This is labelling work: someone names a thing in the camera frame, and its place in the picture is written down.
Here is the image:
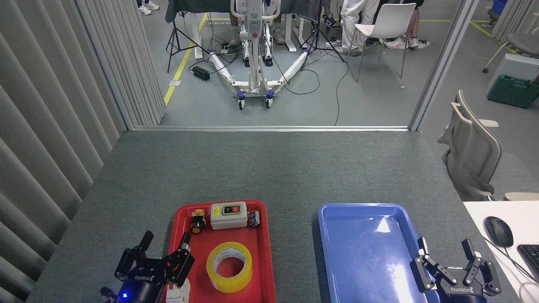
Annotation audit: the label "white plastic chair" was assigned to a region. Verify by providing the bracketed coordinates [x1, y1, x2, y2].
[347, 3, 416, 83]

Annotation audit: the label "white cable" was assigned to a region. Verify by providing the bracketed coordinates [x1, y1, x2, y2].
[518, 281, 539, 303]

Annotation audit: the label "blue plastic tray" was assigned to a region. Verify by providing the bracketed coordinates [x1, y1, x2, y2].
[318, 203, 440, 303]

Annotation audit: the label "grey round stool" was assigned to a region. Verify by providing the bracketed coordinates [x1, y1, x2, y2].
[482, 33, 539, 73]

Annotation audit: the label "black computer mouse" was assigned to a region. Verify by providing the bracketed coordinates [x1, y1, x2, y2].
[483, 216, 514, 248]

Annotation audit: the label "white terminal block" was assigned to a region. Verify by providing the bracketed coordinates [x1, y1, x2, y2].
[165, 279, 191, 303]

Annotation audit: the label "black tripod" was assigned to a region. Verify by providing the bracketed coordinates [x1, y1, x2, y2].
[165, 0, 209, 73]
[300, 0, 347, 71]

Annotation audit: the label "table with dark cloth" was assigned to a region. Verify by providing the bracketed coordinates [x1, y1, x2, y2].
[165, 0, 325, 58]

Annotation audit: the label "blue bin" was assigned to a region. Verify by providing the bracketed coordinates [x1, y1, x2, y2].
[488, 0, 508, 17]

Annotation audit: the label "black floor cable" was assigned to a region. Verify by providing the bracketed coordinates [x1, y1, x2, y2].
[269, 50, 321, 96]
[334, 62, 351, 126]

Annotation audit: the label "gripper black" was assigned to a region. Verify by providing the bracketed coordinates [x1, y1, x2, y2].
[410, 237, 502, 303]
[110, 230, 195, 303]

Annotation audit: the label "green plastic case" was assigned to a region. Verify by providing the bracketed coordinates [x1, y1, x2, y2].
[488, 75, 539, 109]

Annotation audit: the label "white desk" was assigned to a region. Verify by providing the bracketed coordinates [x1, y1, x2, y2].
[463, 201, 539, 303]

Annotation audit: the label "orange push button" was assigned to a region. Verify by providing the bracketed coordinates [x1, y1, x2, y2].
[190, 209, 207, 235]

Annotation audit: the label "red plastic tray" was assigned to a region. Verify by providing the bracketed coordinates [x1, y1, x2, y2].
[161, 199, 276, 303]

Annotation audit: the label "white wheeled stand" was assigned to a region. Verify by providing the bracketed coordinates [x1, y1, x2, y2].
[208, 0, 312, 111]

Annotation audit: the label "yellow tape roll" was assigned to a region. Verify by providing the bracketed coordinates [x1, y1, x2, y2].
[206, 242, 253, 294]

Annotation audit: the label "grey switch box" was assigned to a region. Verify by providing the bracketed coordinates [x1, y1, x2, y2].
[211, 202, 248, 230]

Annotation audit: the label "black mouse cable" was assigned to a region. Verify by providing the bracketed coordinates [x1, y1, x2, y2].
[483, 236, 539, 282]

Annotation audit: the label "person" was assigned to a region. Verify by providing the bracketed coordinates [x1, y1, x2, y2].
[366, 0, 431, 49]
[137, 0, 160, 16]
[335, 0, 382, 56]
[229, 13, 288, 47]
[312, 12, 341, 35]

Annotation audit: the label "black keyboard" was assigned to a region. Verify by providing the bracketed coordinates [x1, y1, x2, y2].
[517, 245, 539, 282]

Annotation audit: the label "beige office chair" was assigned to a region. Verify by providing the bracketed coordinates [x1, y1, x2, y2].
[437, 90, 502, 202]

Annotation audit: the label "beige vertical blinds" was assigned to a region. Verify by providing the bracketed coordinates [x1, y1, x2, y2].
[491, 0, 539, 43]
[0, 0, 165, 303]

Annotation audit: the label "silver rail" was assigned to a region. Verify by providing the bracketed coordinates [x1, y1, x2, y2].
[134, 125, 410, 132]

